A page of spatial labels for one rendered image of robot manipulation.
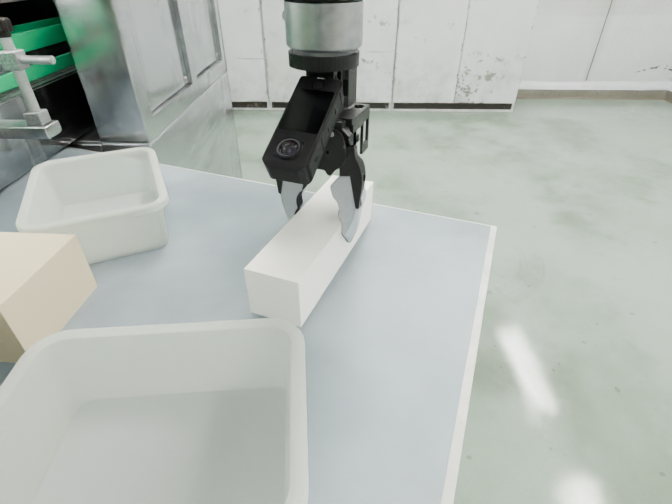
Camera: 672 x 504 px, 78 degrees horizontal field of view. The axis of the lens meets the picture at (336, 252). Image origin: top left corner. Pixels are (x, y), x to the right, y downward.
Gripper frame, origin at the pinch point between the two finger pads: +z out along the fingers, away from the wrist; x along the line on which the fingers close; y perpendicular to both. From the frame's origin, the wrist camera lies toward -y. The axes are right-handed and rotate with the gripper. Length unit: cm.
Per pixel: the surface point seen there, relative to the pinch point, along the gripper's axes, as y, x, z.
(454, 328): -4.9, -18.0, 5.4
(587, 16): 413, -66, 12
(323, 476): -24.8, -11.0, 5.4
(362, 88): 304, 95, 61
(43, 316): -22.0, 21.2, 2.5
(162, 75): 42, 58, -5
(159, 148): 30, 53, 8
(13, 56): 4, 50, -16
